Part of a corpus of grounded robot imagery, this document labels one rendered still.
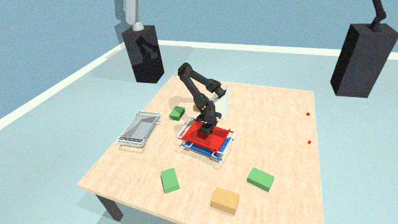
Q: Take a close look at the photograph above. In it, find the tan rectangular block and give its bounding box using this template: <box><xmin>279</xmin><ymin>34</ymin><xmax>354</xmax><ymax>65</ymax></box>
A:
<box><xmin>211</xmin><ymin>187</ymin><xmax>239</xmax><ymax>215</ymax></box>

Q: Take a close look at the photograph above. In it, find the blue plastic tray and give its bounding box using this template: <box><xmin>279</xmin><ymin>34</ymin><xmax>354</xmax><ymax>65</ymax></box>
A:
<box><xmin>181</xmin><ymin>137</ymin><xmax>231</xmax><ymax>161</ymax></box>

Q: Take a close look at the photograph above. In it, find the tan open-top box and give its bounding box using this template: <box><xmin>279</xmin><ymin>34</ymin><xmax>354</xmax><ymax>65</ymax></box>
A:
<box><xmin>193</xmin><ymin>104</ymin><xmax>200</xmax><ymax>113</ymax></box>

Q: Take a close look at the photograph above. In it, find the green rectangular block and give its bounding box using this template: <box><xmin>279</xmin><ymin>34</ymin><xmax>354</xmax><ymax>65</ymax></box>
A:
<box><xmin>169</xmin><ymin>106</ymin><xmax>185</xmax><ymax>121</ymax></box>
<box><xmin>161</xmin><ymin>167</ymin><xmax>180</xmax><ymax>193</ymax></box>
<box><xmin>247</xmin><ymin>167</ymin><xmax>275</xmax><ymax>192</ymax></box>

